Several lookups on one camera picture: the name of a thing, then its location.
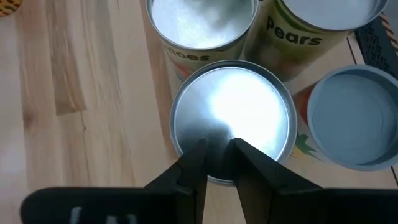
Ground wooden shelf black metal legs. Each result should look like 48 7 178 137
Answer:
133 0 398 224

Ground pears label tin can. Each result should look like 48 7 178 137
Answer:
241 0 389 83

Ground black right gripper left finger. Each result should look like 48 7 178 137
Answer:
144 138 210 224

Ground orange spotted label tin can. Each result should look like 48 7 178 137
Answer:
0 0 24 18

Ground white red-yellow label tin can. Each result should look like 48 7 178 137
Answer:
292 64 398 172

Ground black hazard-striped floor mat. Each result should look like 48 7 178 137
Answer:
379 12 398 55

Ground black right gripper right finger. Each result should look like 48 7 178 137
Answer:
232 137 323 224

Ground tomatoes label tin can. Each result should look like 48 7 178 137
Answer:
145 0 261 94

